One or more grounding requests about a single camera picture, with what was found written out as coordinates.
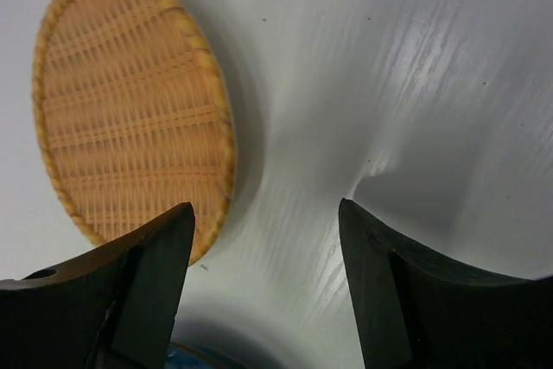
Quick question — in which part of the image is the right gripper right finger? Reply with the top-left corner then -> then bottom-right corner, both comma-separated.
338,199 -> 552,368

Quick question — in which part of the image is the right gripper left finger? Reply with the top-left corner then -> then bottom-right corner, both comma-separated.
1,203 -> 195,368

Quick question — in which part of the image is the dark blue leaf dish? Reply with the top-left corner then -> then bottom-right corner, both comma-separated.
164,342 -> 245,369

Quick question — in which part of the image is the woven bamboo plate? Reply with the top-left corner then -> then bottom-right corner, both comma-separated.
32,0 -> 237,263

